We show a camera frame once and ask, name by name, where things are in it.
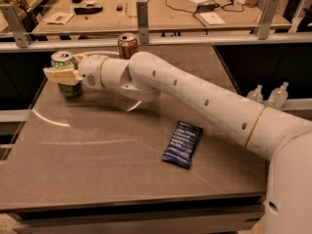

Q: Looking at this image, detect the small black block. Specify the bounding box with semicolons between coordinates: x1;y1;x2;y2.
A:
116;5;123;11

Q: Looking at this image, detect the clear sanitizer bottle left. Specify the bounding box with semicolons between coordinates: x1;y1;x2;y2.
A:
247;85;263;102

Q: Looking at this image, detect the black tool on desk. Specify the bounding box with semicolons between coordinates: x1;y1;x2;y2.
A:
74;6;103;15

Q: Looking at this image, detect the metal bracket left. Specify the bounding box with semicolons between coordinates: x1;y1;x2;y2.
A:
0;4;31;48

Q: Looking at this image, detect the wooden background desk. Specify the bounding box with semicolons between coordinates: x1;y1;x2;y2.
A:
34;0;261;36

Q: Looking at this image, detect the metal bracket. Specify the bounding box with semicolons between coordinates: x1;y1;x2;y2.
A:
136;0;149;44
0;4;31;48
254;0;280;40

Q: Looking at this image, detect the metal rail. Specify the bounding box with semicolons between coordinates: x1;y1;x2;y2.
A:
0;32;312;53

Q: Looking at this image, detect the metal bracket right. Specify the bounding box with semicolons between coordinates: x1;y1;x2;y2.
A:
254;0;280;40

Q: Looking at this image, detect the orange soda can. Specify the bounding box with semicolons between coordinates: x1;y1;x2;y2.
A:
118;33;138;59

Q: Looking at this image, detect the clear sanitizer bottle right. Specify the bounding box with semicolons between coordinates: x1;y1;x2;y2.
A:
267;82;289;108

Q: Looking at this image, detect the green soda can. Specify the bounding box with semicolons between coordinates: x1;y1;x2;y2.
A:
51;51;82;98

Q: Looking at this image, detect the black power adapter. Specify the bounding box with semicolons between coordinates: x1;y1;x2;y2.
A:
197;3;219;13

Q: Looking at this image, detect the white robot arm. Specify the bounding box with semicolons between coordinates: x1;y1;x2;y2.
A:
44;52;312;234

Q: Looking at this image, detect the white card on desk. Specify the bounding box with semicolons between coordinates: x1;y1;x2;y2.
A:
200;12;225;25

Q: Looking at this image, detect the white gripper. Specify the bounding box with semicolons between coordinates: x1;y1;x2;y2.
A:
44;53;107;90

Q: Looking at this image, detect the metal bracket middle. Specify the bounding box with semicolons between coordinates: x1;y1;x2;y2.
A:
136;0;149;44

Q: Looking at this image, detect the clear sanitizer bottle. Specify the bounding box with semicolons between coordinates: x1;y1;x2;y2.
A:
247;85;263;102
267;82;289;108

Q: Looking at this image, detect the beige envelope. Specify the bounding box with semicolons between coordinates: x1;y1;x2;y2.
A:
44;12;73;25

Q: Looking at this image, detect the blue snack bar wrapper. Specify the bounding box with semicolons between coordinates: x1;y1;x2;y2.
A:
162;121;203;169

